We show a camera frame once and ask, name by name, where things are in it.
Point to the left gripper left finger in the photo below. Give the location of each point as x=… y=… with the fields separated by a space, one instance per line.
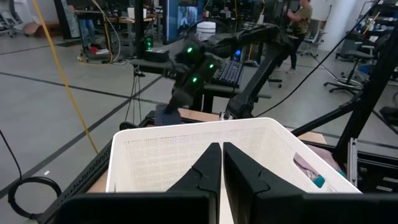
x=208 y=174

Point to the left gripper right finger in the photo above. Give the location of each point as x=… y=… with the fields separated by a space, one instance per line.
x=245 y=180

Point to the dark slate blue cloth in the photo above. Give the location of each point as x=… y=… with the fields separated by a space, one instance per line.
x=168 y=119

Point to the pink collared shirt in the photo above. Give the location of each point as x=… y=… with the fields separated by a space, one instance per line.
x=306 y=169

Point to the bright teal sock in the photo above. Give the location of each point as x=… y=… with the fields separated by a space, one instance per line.
x=318 y=182

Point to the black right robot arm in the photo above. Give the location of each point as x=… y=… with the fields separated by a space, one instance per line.
x=255 y=84

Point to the white plastic basket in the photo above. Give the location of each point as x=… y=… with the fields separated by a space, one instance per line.
x=174 y=155

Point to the black rectangular box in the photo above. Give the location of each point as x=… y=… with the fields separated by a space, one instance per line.
x=157 y=54

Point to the black backlit keyboard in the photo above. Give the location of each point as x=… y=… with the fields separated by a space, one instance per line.
x=230 y=73

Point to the white bucket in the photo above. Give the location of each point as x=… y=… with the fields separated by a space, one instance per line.
x=206 y=31

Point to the computer monitor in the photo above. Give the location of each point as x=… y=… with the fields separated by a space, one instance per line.
x=186 y=17

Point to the wooden workbench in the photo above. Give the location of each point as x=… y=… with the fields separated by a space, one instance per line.
x=124 y=20

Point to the person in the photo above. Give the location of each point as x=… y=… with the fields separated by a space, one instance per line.
x=87 y=31
x=300 y=21

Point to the cardboard box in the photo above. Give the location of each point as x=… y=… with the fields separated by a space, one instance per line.
x=40 y=29

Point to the black office chair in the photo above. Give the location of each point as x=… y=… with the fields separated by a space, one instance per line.
x=354 y=56

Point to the grey office chair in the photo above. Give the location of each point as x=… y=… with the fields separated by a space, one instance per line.
x=11 y=23

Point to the black metal table frame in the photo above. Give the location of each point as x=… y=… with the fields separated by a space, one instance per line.
x=370 y=93

